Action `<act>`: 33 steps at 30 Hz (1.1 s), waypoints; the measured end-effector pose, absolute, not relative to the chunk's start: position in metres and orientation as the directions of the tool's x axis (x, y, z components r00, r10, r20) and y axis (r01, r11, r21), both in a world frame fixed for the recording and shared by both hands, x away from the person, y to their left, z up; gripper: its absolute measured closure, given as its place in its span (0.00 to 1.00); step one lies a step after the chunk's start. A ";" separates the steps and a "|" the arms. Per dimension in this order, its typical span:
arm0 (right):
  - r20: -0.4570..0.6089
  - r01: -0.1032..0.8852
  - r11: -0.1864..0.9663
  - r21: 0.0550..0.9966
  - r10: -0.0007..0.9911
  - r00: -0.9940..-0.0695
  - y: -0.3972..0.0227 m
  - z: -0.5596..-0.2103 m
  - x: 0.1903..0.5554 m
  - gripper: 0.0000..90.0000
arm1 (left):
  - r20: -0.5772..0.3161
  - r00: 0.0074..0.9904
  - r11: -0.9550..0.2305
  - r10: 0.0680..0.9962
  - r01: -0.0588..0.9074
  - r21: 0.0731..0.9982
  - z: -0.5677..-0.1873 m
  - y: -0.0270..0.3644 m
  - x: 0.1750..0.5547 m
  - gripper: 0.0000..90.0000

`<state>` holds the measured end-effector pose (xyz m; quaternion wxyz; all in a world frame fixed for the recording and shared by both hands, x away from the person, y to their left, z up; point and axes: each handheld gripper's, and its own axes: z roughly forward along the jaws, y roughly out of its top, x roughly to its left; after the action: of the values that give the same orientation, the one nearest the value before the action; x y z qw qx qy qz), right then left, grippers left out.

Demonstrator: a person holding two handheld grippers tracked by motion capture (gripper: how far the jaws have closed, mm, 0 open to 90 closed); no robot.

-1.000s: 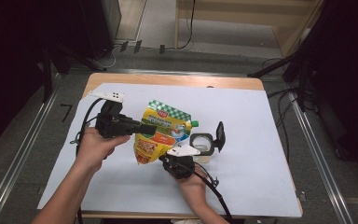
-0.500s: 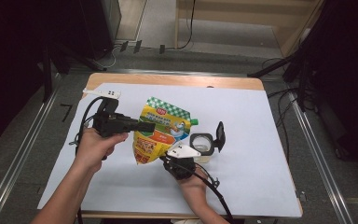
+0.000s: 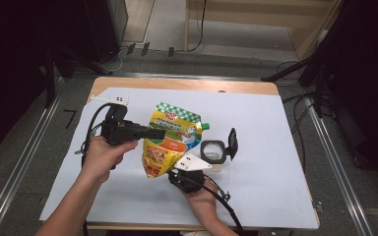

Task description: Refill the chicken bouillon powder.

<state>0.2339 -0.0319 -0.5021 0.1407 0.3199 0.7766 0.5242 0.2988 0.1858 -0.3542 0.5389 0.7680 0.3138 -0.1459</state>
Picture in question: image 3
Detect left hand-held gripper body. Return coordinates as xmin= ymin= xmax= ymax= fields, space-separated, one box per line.
xmin=90 ymin=93 xmax=149 ymax=148

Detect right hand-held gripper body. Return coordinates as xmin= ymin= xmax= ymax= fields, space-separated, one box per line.
xmin=167 ymin=152 xmax=213 ymax=195

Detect yellow seasoning pouch green cap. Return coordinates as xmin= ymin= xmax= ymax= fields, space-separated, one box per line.
xmin=141 ymin=101 xmax=212 ymax=179

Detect glass jar with black lid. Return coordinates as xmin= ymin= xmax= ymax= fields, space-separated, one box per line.
xmin=199 ymin=127 xmax=239 ymax=174

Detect person's left hand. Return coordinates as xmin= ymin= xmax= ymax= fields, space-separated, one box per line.
xmin=82 ymin=136 xmax=140 ymax=184

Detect person's right hand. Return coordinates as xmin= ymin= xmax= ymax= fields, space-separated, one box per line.
xmin=184 ymin=179 xmax=220 ymax=207

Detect white table sheet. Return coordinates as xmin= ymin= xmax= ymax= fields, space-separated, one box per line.
xmin=38 ymin=87 xmax=320 ymax=230

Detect black metal stand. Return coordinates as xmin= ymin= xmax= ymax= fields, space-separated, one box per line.
xmin=260 ymin=48 xmax=335 ymax=119
xmin=43 ymin=44 xmax=114 ymax=109

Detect black speaker cabinet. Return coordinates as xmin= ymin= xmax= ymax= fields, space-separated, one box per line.
xmin=82 ymin=0 xmax=129 ymax=65

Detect dark curtain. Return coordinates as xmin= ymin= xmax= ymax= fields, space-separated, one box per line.
xmin=0 ymin=0 xmax=90 ymax=159
xmin=320 ymin=0 xmax=378 ymax=185

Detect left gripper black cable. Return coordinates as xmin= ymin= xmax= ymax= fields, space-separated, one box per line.
xmin=78 ymin=101 xmax=114 ymax=170

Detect white floor cable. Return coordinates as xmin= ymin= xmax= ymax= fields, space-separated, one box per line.
xmin=94 ymin=48 xmax=125 ymax=74

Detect light wooden frame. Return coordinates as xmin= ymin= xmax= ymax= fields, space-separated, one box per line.
xmin=183 ymin=0 xmax=345 ymax=62

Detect black floor cables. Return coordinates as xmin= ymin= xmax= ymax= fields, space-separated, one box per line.
xmin=277 ymin=60 xmax=313 ymax=172

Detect metal floor rail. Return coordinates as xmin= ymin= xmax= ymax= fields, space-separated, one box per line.
xmin=0 ymin=92 xmax=64 ymax=236
xmin=302 ymin=95 xmax=375 ymax=236

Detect black hanging cable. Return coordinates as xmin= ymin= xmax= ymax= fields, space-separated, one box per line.
xmin=186 ymin=0 xmax=209 ymax=54

